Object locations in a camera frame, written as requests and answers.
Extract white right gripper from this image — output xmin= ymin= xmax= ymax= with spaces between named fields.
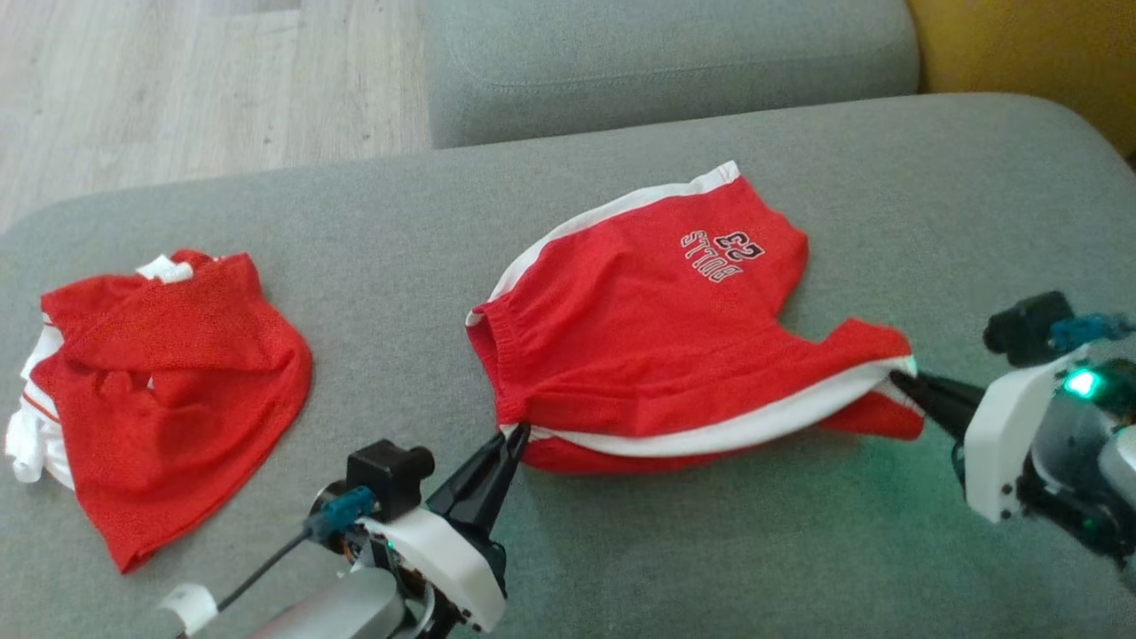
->
xmin=890 ymin=345 xmax=1102 ymax=525

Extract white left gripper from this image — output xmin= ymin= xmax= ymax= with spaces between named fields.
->
xmin=362 ymin=423 xmax=532 ymax=634

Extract red white basketball shorts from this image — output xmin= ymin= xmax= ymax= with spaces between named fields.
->
xmin=465 ymin=161 xmax=927 ymax=475

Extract red t-shirt with white sleeves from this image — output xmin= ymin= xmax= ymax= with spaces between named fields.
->
xmin=4 ymin=248 xmax=314 ymax=574

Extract grey fabric sofa seat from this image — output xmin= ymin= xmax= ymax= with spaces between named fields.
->
xmin=0 ymin=93 xmax=1136 ymax=639

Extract grey sofa back cushion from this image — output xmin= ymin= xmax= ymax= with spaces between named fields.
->
xmin=424 ymin=0 xmax=921 ymax=149

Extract teal left camera connector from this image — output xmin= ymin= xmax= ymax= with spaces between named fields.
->
xmin=305 ymin=485 xmax=379 ymax=543

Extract teal camera connector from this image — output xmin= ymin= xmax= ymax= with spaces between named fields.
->
xmin=1050 ymin=312 xmax=1134 ymax=352
xmin=305 ymin=485 xmax=379 ymax=543

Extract teal right camera connector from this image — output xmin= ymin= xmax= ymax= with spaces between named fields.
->
xmin=1050 ymin=312 xmax=1134 ymax=352

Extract black left camera cable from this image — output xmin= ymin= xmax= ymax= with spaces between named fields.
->
xmin=211 ymin=531 xmax=313 ymax=615

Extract white cable label tape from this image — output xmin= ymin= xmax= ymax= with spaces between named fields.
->
xmin=159 ymin=582 xmax=219 ymax=636

